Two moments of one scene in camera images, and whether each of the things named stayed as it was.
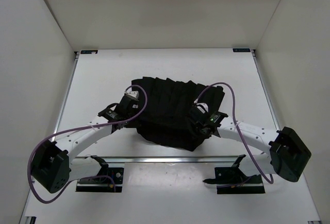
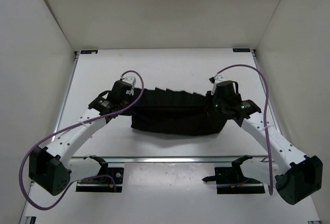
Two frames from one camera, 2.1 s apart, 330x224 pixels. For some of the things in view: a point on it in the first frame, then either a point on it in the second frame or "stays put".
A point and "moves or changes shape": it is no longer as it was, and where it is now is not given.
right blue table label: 241,50 stays put
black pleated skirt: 166,120 moves or changes shape
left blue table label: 88,51 stays put
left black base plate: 112,182 stays put
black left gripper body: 130,113 → 128,103
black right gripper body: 198,127 → 219,107
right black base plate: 233,181 stays put
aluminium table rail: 76,55 stays put
